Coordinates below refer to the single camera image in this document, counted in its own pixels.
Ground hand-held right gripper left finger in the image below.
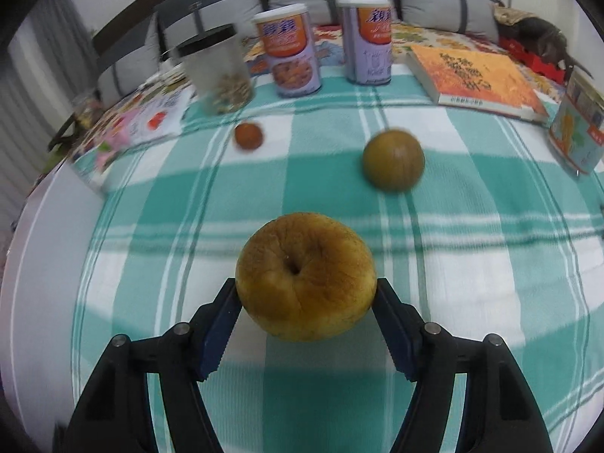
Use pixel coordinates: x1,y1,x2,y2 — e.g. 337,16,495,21
66,277,243,453

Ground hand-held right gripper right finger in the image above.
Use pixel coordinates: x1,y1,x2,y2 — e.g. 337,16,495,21
372,277,556,453

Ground yellow apple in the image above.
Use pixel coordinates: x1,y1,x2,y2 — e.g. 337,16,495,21
235,213,379,343

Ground green checked tablecloth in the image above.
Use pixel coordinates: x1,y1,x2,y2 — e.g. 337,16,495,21
70,63,604,453

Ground green-brown round fruit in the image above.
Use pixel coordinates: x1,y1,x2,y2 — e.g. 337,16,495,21
362,129,426,194

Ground white board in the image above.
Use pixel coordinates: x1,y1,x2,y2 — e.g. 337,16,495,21
0,163,110,435

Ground small brown round fruit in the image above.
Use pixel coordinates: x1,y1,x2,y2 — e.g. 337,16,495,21
234,122,264,152

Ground printed paper cards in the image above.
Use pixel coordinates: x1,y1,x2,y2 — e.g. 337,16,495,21
93,78,195,173

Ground dark wooden armrest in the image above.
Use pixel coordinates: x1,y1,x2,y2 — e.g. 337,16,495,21
46,117,82,153

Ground small glass jar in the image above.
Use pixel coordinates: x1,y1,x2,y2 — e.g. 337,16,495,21
72,97,103,129

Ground clear jar with black lid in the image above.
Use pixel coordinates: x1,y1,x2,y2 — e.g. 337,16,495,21
175,24,256,117

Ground orange cover book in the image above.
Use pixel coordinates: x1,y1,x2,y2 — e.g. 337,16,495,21
405,44,551,126

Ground clear jar with green lid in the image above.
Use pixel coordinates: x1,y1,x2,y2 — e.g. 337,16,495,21
547,66,604,176

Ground orange label can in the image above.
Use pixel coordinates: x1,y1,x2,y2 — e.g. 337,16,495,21
251,3,324,99

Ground grey curtain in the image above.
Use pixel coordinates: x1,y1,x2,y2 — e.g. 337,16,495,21
0,0,91,230

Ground purple label can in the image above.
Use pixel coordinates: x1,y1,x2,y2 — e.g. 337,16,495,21
336,0,394,86

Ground floral blanket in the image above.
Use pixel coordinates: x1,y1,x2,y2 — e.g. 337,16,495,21
71,21,569,166

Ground red box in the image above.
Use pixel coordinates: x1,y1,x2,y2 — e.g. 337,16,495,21
499,37,568,86

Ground dark brown sofa backrest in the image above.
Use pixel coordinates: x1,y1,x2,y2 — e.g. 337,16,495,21
91,0,505,55

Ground dark brown bag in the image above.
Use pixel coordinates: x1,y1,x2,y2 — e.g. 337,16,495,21
495,2,596,81

